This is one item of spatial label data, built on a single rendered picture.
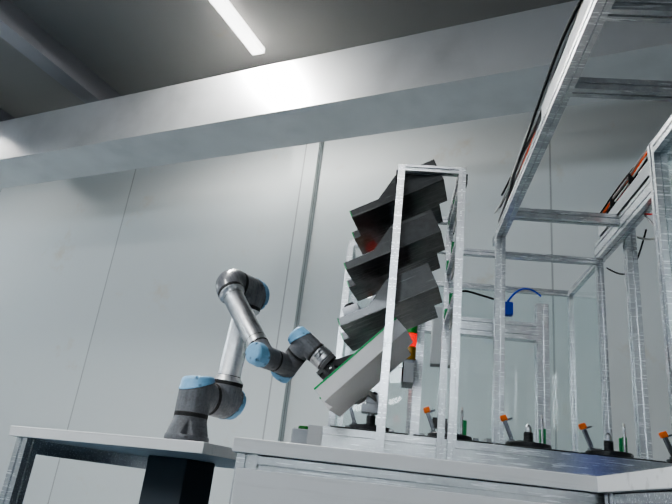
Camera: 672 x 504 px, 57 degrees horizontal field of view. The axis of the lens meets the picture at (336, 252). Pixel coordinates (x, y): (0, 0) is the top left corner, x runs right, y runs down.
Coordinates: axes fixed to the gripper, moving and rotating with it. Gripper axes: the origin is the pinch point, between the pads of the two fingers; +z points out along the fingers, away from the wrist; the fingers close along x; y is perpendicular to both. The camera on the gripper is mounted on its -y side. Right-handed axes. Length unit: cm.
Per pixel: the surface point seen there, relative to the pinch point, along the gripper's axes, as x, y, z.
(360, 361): 49.5, 1.1, -3.2
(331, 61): -185, -193, -220
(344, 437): 16.0, 16.5, 3.0
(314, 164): -340, -172, -240
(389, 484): 74, 19, 22
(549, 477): 75, -3, 44
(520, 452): 16.7, -15.0, 43.3
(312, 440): 17.0, 23.7, -3.3
